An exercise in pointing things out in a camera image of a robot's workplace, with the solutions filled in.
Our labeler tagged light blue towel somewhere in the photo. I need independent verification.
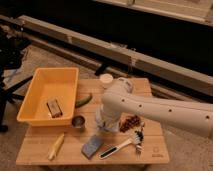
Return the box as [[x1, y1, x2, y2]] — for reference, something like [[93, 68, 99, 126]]
[[95, 106, 120, 132]]

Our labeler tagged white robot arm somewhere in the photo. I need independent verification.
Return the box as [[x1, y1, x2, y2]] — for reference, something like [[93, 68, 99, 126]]
[[100, 77, 213, 140]]

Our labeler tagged white paper cup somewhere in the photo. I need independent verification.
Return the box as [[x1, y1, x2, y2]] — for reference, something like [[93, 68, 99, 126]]
[[99, 74, 113, 88]]

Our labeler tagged small metal cup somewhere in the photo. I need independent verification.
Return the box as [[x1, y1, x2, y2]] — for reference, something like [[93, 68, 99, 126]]
[[72, 115, 85, 131]]

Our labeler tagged green cucumber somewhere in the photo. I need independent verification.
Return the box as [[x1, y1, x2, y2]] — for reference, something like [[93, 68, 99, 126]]
[[75, 93, 93, 108]]

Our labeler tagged bunch of dark grapes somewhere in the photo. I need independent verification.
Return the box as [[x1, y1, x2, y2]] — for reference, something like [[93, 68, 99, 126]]
[[120, 115, 141, 133]]

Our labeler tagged brown block in bin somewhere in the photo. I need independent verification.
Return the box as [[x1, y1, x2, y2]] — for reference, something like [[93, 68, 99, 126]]
[[47, 99, 62, 118]]

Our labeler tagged yellow plastic bin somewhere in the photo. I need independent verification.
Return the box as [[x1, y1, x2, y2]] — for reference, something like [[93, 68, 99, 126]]
[[17, 67, 79, 126]]

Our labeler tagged white dish brush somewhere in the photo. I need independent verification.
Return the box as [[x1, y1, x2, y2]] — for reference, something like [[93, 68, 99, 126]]
[[99, 131, 143, 159]]

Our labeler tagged blue grey sponge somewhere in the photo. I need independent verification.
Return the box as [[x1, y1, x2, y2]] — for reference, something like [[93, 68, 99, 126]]
[[81, 135, 103, 159]]

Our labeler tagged long wooden beam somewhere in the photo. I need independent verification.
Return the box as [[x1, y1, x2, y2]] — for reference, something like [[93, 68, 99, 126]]
[[17, 15, 213, 96]]

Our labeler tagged black tripod stand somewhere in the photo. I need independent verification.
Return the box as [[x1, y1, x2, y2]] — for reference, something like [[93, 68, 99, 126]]
[[0, 27, 32, 133]]

